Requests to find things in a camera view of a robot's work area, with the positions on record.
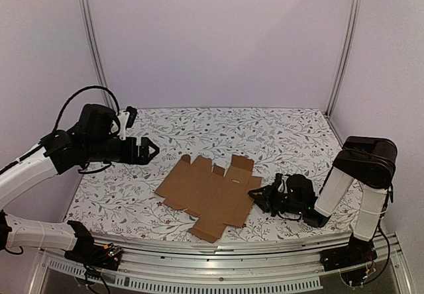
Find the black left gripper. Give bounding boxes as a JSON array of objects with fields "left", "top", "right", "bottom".
[{"left": 85, "top": 136, "right": 160, "bottom": 165}]

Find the brown cardboard box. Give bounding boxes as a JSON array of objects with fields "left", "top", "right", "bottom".
[{"left": 155, "top": 154, "right": 262, "bottom": 243}]

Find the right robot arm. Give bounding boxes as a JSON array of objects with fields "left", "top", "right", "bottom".
[{"left": 248, "top": 136, "right": 398, "bottom": 265}]

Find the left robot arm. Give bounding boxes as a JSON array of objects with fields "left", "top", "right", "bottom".
[{"left": 1, "top": 104, "right": 160, "bottom": 264}]

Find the floral patterned table mat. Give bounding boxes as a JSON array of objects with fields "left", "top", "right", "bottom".
[{"left": 66, "top": 108, "right": 362, "bottom": 243}]

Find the small green circuit board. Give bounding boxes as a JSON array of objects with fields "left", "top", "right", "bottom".
[{"left": 103, "top": 243, "right": 123, "bottom": 258}]

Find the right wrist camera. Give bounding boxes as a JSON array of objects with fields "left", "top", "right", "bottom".
[{"left": 274, "top": 173, "right": 286, "bottom": 193}]

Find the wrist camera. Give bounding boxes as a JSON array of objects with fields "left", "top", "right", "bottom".
[
  {"left": 111, "top": 106, "right": 137, "bottom": 140},
  {"left": 274, "top": 173, "right": 286, "bottom": 193}
]

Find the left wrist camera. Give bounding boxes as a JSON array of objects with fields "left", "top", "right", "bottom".
[{"left": 111, "top": 106, "right": 137, "bottom": 140}]

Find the aluminium front rail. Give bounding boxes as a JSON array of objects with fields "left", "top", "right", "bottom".
[{"left": 29, "top": 233, "right": 415, "bottom": 293}]

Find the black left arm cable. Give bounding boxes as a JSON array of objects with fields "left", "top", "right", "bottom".
[{"left": 54, "top": 85, "right": 120, "bottom": 134}]

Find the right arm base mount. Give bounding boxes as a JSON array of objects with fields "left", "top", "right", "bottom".
[{"left": 319, "top": 245, "right": 378, "bottom": 271}]

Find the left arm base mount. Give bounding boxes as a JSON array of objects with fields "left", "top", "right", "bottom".
[{"left": 64, "top": 241, "right": 123, "bottom": 271}]

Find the right aluminium frame post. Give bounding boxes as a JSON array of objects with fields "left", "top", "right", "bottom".
[{"left": 325, "top": 0, "right": 361, "bottom": 119}]

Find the aluminium frame post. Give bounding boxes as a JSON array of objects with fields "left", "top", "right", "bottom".
[
  {"left": 75, "top": 0, "right": 113, "bottom": 101},
  {"left": 325, "top": 0, "right": 361, "bottom": 119}
]

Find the left aluminium frame post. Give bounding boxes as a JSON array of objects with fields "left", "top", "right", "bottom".
[{"left": 75, "top": 0, "right": 113, "bottom": 101}]

